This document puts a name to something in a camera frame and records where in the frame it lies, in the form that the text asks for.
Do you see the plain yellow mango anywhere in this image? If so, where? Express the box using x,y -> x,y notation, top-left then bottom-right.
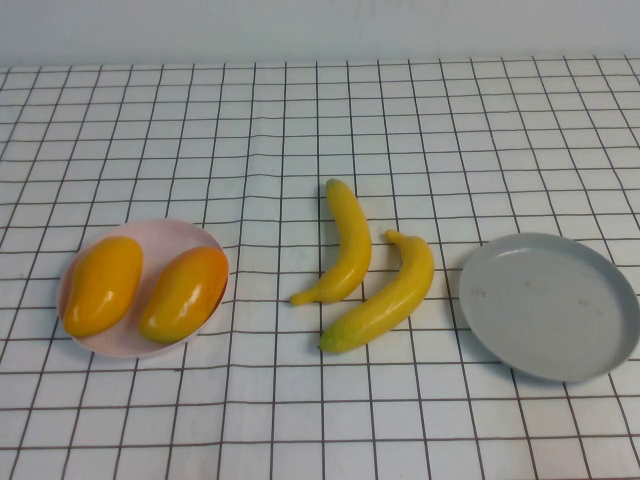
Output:
63,236 -> 145,337

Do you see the pink round plate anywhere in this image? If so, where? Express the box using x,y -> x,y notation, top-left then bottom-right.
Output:
55,218 -> 231,359

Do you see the yellow banana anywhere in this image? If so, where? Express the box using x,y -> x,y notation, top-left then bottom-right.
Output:
289,178 -> 374,306
319,228 -> 436,355

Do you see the yellow mango with orange blush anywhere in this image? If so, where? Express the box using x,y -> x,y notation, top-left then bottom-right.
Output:
137,245 -> 230,345

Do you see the white grid tablecloth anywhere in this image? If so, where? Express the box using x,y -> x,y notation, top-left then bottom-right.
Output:
0,51 -> 640,480

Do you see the grey round plate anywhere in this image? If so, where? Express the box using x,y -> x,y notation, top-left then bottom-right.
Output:
458,232 -> 640,385

